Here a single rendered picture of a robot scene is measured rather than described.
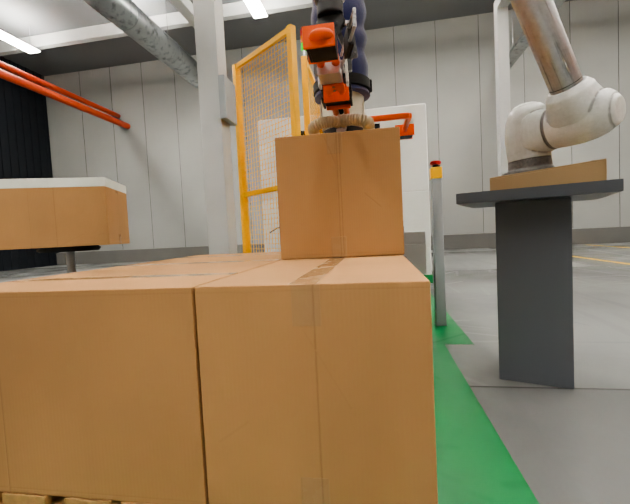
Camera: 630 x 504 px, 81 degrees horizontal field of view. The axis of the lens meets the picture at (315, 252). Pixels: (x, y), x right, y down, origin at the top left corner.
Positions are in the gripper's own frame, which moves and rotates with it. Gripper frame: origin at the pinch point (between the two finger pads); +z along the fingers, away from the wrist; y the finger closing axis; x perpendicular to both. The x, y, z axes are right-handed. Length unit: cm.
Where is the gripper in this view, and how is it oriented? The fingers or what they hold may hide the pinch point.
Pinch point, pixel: (333, 76)
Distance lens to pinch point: 117.4
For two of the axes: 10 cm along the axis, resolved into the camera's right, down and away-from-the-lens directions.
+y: -9.8, 0.4, 1.8
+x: -1.7, 0.6, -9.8
